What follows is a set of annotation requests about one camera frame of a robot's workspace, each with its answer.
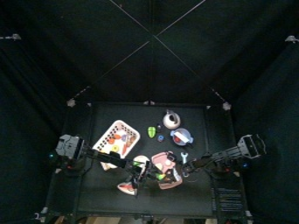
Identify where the thin white cord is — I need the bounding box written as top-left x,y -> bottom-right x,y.
107,0 -> 230,104
69,0 -> 208,102

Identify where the white and red toy food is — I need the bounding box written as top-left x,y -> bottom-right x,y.
172,130 -> 191,144

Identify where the orange toy carrot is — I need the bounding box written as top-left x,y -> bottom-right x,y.
123,139 -> 135,156

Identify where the beige toy bread slice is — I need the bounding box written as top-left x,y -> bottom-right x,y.
100,161 -> 119,172

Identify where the pink cutting board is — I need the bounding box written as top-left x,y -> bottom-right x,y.
151,150 -> 183,190

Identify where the blue toy pan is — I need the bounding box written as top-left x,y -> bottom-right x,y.
170,128 -> 195,147

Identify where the white text label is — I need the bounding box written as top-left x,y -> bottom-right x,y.
216,187 -> 244,214

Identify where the white round plate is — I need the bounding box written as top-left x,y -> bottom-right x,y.
132,155 -> 152,171

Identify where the white plastic basket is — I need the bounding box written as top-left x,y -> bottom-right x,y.
93,119 -> 142,156

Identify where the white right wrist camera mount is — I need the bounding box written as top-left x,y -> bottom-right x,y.
172,169 -> 183,183

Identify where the toy corn with green husk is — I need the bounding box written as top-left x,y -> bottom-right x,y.
154,162 -> 168,181

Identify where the white toy teapot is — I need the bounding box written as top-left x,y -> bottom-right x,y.
162,108 -> 183,130

